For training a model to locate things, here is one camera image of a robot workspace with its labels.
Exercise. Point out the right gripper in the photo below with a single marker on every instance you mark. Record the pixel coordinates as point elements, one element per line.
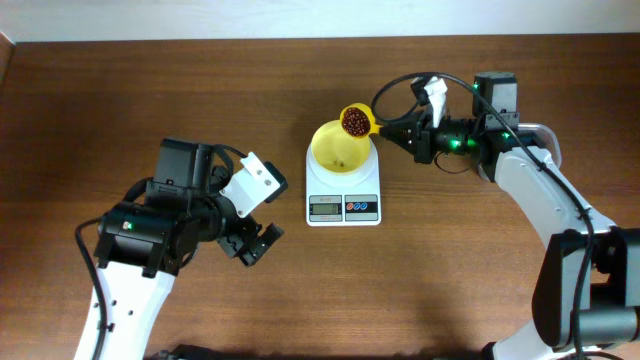
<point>420,141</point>

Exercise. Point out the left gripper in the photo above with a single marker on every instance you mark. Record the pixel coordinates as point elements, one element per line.
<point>235,246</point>

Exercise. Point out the yellow measuring scoop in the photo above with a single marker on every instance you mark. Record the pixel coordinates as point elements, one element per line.
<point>375,128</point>

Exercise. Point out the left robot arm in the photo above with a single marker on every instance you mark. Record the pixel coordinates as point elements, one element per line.
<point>195,196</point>

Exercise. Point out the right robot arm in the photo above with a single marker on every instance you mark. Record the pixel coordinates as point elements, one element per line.
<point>586,299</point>

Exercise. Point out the red beans in scoop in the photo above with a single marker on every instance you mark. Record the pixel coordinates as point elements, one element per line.
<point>355,122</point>

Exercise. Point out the pale yellow bowl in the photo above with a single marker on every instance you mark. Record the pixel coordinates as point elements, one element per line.
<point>330,142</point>

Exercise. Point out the white digital kitchen scale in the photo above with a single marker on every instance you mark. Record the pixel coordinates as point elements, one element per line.
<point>343,199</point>

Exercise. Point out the clear plastic container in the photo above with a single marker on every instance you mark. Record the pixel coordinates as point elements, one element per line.
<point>548,139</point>

